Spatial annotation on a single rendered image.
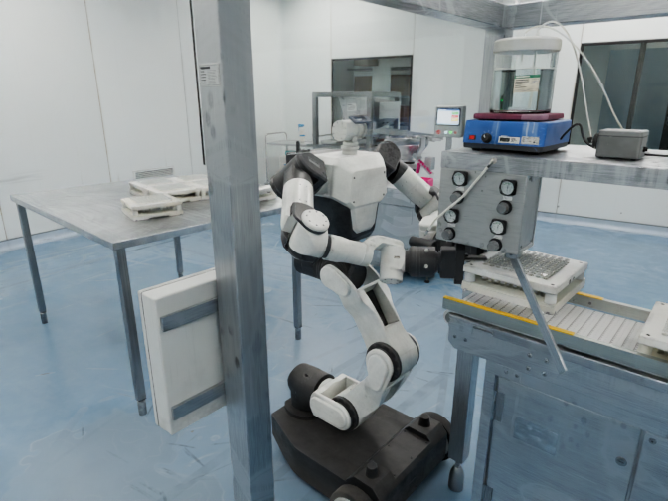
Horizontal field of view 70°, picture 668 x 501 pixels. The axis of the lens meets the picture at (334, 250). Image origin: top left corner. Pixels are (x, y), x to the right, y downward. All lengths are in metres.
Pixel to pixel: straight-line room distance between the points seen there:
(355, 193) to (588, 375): 0.83
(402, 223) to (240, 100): 3.22
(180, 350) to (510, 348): 0.84
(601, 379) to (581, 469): 0.30
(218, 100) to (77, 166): 5.28
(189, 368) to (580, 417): 0.98
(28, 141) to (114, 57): 1.36
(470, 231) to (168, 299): 0.75
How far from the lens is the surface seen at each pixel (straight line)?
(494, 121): 1.25
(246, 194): 0.77
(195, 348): 0.88
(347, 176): 1.53
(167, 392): 0.88
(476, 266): 1.33
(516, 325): 1.30
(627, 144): 1.20
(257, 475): 1.02
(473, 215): 1.23
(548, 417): 1.45
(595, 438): 1.44
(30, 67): 5.83
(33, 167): 5.80
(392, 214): 3.93
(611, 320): 1.49
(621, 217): 6.36
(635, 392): 1.29
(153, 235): 2.26
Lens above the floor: 1.46
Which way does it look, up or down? 18 degrees down
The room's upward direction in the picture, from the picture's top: straight up
